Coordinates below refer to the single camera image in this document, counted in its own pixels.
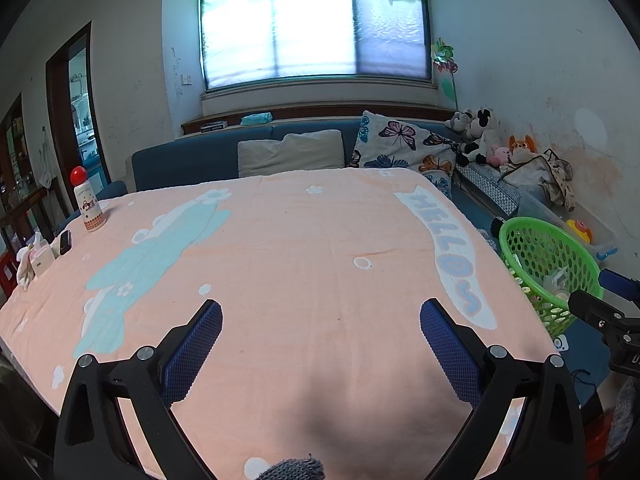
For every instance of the beige pillow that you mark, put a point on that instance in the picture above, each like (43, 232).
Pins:
(295, 152)

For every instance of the white crumpled cloth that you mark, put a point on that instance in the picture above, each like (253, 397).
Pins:
(24, 270)

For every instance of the black white patterned cushion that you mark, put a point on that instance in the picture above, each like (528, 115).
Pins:
(487, 187)

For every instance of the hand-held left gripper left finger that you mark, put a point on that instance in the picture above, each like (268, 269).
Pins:
(192, 350)

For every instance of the colourful pinwheel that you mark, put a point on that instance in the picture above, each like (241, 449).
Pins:
(444, 60)

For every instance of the clear plastic storage box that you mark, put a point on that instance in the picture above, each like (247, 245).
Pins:
(602, 240)

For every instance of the white bottle with red cap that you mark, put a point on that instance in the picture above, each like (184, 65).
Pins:
(89, 205)

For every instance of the dark wooden doorway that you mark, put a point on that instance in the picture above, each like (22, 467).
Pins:
(57, 110)

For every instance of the patterned beige cloth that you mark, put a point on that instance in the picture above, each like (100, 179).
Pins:
(561, 180)

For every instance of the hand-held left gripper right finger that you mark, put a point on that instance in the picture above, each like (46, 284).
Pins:
(450, 355)

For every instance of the orange fox plush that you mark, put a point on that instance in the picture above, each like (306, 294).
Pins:
(522, 147)

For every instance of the white tissue box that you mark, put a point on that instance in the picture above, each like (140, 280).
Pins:
(41, 260)

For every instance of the person's right forearm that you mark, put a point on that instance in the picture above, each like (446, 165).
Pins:
(625, 415)

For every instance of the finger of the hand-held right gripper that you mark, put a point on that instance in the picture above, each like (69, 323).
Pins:
(622, 285)
(600, 310)

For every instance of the red plastic stool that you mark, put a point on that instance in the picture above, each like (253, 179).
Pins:
(7, 277)

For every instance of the white hanging cloth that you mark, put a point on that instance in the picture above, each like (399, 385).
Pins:
(46, 170)

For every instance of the pink plush toy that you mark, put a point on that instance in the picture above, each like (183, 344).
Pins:
(498, 156)

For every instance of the small black device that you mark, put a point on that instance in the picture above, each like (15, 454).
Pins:
(65, 242)

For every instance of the white fabric bag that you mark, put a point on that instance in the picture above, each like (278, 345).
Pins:
(525, 175)

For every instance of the dark wooden shelf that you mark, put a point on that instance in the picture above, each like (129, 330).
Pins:
(20, 170)

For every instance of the small butterfly print pillow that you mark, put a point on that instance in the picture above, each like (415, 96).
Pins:
(439, 175)

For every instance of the blue sofa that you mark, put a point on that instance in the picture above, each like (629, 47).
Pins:
(190, 165)

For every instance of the person's left forearm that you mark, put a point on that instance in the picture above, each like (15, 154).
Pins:
(295, 469)

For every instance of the large window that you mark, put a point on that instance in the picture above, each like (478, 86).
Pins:
(310, 20)

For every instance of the green plastic basket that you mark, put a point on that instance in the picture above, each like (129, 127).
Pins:
(530, 250)

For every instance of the black white cow plush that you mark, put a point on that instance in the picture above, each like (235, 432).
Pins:
(482, 132)

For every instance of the large butterfly print pillow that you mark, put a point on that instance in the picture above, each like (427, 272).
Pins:
(400, 137)

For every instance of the teal tissue pack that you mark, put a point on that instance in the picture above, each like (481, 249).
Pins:
(256, 119)

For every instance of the yellow duck toy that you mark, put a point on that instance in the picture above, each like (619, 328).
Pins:
(579, 231)

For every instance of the grey plush toy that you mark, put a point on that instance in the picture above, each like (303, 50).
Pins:
(460, 121)

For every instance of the red plastic crate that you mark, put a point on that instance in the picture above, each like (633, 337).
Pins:
(597, 437)

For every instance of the black device on sofa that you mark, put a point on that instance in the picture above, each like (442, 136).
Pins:
(498, 225)

